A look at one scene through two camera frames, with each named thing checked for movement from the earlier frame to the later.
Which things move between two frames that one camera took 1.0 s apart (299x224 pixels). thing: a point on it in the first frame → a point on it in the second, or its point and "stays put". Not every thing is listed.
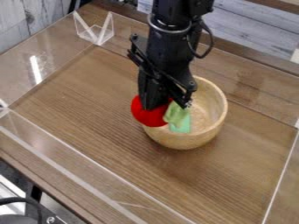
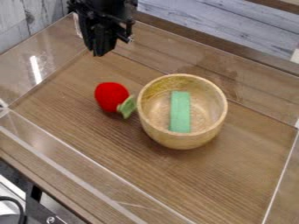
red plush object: (149, 117) → (108, 94)
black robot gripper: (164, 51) → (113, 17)
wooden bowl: (208, 109) stays put
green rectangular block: (179, 121) stays put
